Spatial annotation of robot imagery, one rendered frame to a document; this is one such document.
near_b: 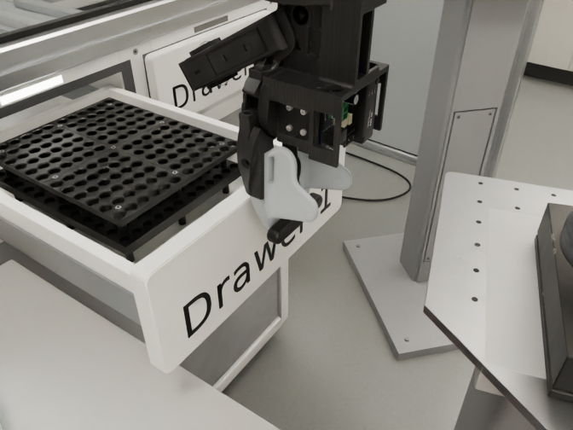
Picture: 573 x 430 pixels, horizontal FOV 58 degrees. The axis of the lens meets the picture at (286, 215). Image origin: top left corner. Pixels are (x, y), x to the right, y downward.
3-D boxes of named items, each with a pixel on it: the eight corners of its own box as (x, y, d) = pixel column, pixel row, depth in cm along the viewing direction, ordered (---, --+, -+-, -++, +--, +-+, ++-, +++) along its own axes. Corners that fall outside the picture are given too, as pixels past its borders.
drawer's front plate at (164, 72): (274, 71, 97) (274, 10, 91) (163, 130, 78) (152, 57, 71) (267, 69, 98) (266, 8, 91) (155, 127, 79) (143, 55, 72)
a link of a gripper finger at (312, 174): (341, 235, 46) (341, 148, 39) (285, 212, 48) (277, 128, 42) (357, 214, 47) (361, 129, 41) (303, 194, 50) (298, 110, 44)
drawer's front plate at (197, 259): (341, 207, 62) (347, 123, 55) (165, 378, 42) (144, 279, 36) (328, 202, 62) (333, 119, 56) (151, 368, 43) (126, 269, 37)
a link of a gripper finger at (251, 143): (251, 206, 40) (256, 95, 35) (234, 200, 40) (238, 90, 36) (285, 186, 43) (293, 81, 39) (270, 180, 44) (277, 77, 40)
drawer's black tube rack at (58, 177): (245, 191, 61) (243, 142, 57) (132, 276, 49) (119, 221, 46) (118, 141, 71) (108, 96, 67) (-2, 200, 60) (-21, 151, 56)
